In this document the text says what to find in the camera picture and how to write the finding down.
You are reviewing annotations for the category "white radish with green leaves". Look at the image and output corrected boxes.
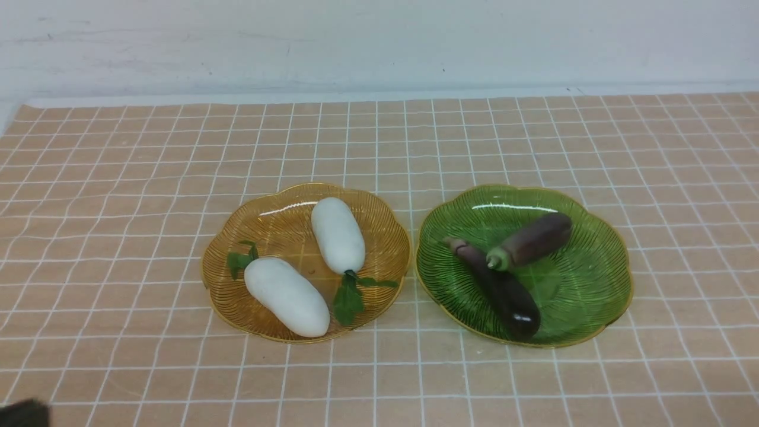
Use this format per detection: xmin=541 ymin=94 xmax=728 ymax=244
xmin=226 ymin=245 xmax=331 ymax=338

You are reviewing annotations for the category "light purple eggplant green stem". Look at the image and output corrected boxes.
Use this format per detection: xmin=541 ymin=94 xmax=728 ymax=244
xmin=486 ymin=212 xmax=573 ymax=271

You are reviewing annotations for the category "dark purple eggplant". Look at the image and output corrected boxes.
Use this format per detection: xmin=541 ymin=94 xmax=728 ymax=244
xmin=444 ymin=236 xmax=541 ymax=342

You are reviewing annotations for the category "green ribbed glass plate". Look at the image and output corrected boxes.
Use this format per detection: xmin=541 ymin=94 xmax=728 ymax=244
xmin=416 ymin=184 xmax=634 ymax=347

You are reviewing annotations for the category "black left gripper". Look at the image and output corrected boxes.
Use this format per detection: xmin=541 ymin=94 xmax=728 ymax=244
xmin=0 ymin=399 xmax=51 ymax=427

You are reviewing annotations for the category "amber ribbed glass plate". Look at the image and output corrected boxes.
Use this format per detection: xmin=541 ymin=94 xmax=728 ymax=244
xmin=202 ymin=182 xmax=412 ymax=343

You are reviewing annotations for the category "checkered peach tablecloth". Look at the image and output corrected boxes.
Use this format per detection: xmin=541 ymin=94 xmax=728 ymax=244
xmin=1 ymin=93 xmax=757 ymax=426

